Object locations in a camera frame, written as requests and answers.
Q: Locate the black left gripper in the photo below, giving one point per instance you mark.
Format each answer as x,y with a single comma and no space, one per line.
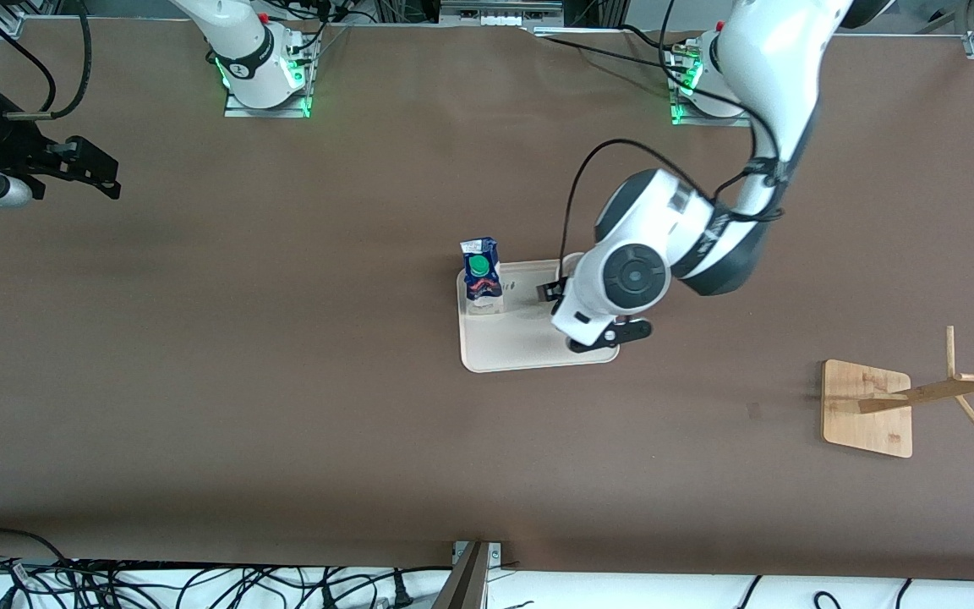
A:
549,292

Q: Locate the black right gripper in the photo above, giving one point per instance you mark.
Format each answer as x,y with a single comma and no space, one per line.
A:
5,145

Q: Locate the blue milk carton green cap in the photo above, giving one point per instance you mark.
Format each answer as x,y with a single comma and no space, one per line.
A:
481,283

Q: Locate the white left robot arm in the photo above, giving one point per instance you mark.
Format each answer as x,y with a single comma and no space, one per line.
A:
757,101

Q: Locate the cream rabbit print tray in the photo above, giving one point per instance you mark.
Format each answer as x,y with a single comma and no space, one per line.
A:
504,338

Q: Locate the brown table cover sheet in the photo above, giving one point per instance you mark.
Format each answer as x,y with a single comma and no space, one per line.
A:
369,465

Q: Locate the grey power strip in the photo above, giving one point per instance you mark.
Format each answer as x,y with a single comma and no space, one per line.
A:
500,15

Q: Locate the wooden mug stand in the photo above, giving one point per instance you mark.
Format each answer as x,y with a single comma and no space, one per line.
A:
855,423

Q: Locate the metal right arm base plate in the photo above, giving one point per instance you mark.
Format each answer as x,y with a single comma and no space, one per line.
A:
267,112

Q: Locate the aluminium frame rail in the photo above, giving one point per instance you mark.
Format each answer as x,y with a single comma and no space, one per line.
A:
13,10

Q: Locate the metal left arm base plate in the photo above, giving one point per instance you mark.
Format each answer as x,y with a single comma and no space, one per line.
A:
690,121

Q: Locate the aluminium profile with bracket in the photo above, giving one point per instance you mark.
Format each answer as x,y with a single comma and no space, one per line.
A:
466,584

